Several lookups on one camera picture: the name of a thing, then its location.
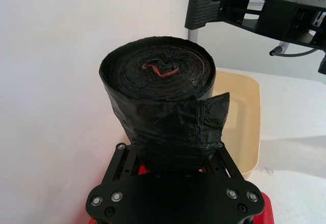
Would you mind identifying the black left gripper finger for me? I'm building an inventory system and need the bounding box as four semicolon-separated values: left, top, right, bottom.
103;142;151;186

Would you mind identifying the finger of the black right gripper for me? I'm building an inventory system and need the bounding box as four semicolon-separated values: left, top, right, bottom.
201;142;246;184
184;0;246;31

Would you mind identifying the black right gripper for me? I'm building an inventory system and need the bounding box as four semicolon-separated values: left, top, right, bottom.
191;0;326;54

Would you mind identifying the black trash bag roll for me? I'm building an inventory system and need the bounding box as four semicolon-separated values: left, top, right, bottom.
98;37;230;173

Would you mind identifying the cream plastic bin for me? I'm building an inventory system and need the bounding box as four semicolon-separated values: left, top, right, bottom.
213;70;261;182

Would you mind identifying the red plastic object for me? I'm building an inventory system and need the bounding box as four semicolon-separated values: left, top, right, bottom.
88;164;276;224

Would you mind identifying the white table cloth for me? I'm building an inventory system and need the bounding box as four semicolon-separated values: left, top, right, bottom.
215;67;326;224

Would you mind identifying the grey striped post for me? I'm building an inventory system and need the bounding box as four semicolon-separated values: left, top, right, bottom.
187;27;200;43

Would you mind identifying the thin dark gripper cable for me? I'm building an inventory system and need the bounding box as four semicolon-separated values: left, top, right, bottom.
269;45;318;57

